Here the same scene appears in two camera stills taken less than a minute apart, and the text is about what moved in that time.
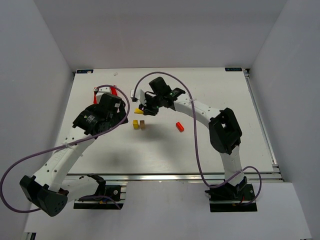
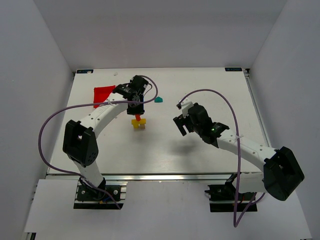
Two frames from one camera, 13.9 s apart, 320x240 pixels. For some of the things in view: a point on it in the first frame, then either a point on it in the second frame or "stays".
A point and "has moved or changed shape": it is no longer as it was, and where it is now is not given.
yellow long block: [137, 110] has moved or changed shape
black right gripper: [149, 108] -> [184, 122]
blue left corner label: [85, 71] stays
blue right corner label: [233, 69] stays
